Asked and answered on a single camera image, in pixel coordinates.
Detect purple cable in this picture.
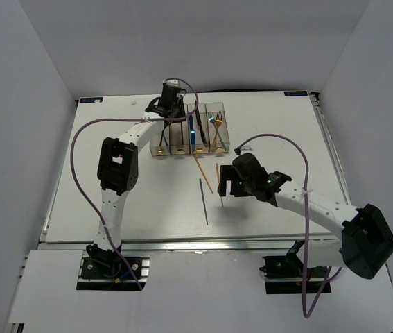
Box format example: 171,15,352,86
71,78,199,291
234,134,342,319

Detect black knife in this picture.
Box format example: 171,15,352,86
194,103,207,146

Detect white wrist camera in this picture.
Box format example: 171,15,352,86
234,146,252,155
162,79,180,87

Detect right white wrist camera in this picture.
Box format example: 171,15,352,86
234,146,252,155

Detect blue knife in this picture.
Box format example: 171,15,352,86
189,116,196,151

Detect black spoon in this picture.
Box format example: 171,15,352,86
160,130,168,146

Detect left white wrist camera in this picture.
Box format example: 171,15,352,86
162,79,180,87

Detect clear container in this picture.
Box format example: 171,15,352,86
190,103,209,155
205,102,230,154
168,118,190,155
150,104,171,157

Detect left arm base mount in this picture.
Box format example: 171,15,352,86
76,244,148,291

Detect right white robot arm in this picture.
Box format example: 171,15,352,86
218,153,393,279

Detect gold fork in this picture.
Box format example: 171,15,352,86
212,111,224,150

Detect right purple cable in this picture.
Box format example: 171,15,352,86
234,134,342,319

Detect rainbow fork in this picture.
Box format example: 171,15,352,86
209,110,225,150

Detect right blue corner sticker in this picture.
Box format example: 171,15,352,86
283,90,308,97

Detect blue corner sticker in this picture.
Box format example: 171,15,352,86
283,90,308,97
78,97,103,103

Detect left blue corner sticker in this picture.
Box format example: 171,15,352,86
78,97,103,103

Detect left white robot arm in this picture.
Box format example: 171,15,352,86
86,79,186,277

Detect orange chopstick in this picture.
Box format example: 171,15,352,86
215,162,224,207
193,155,213,194

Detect blue chopstick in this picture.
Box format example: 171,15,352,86
180,121,184,145
199,178,209,226

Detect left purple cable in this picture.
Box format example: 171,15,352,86
71,78,199,291

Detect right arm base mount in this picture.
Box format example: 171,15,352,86
259,239,335,295

